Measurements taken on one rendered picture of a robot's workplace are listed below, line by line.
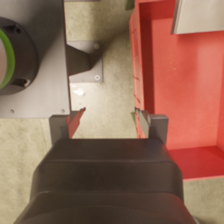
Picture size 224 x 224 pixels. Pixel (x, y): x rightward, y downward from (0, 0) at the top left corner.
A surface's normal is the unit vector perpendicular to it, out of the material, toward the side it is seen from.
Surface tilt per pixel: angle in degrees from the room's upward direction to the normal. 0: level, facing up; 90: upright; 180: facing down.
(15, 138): 0
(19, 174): 0
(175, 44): 0
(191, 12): 30
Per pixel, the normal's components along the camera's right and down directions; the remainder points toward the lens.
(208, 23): 0.04, 0.72
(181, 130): 0.00, 0.28
